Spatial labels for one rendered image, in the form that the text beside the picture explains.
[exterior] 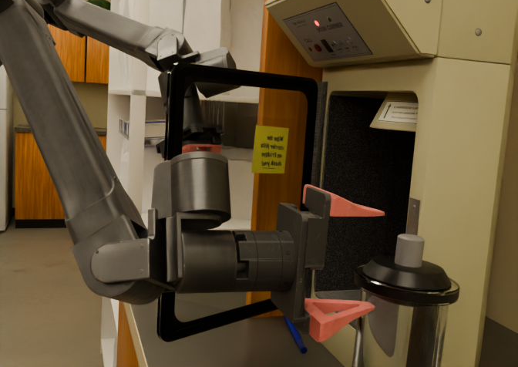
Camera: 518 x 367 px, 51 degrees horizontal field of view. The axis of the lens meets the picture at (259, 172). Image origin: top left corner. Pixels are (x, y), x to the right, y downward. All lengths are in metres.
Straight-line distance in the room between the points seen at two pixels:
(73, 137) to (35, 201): 5.11
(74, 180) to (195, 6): 1.41
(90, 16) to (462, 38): 0.70
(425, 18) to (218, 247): 0.37
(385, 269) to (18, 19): 0.48
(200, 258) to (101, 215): 0.11
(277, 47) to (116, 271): 0.61
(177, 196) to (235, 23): 1.58
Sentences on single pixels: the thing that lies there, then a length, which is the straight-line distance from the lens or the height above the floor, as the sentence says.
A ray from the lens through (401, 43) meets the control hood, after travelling 0.70.
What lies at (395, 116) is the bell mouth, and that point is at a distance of 0.81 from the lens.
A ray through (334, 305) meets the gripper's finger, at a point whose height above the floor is 1.14.
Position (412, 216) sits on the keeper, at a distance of 0.73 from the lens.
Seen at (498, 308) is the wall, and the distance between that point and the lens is 1.27.
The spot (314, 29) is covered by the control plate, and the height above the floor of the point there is 1.46.
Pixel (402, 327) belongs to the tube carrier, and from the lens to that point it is 0.58.
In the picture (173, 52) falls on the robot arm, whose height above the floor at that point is 1.41.
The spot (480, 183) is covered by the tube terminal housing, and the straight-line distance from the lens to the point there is 0.76.
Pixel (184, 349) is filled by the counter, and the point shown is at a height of 0.94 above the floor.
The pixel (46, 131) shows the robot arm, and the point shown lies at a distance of 0.60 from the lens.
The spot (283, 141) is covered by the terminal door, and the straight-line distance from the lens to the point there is 0.91.
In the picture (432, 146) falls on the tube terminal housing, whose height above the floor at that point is 1.30.
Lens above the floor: 1.34
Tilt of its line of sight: 7 degrees down
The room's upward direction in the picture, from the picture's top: 4 degrees clockwise
